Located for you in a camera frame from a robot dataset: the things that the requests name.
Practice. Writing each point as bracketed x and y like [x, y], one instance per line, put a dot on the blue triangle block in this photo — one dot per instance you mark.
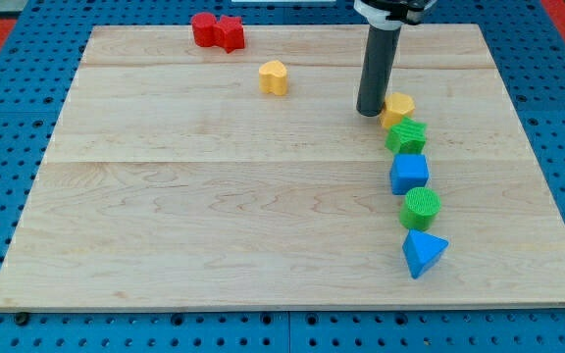
[422, 251]

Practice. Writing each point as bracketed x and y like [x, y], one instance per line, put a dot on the green cylinder block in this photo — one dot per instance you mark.
[419, 208]

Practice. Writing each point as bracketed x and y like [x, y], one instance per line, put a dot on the yellow hexagon block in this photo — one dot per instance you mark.
[396, 107]

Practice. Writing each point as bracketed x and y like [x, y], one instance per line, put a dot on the yellow heart block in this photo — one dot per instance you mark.
[273, 78]

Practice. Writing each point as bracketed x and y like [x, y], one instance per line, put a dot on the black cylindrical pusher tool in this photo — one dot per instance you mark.
[378, 60]

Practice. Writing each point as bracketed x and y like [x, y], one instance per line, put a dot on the red cylinder block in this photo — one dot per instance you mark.
[202, 26]

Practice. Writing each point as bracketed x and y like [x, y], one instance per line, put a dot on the red star block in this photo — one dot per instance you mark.
[228, 33]

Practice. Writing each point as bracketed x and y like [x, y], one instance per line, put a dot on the green star block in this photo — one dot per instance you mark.
[406, 137]

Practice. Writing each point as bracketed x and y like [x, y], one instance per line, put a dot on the blue cube block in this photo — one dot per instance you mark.
[408, 171]

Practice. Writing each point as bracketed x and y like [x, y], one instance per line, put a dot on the wooden board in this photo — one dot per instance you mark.
[171, 183]

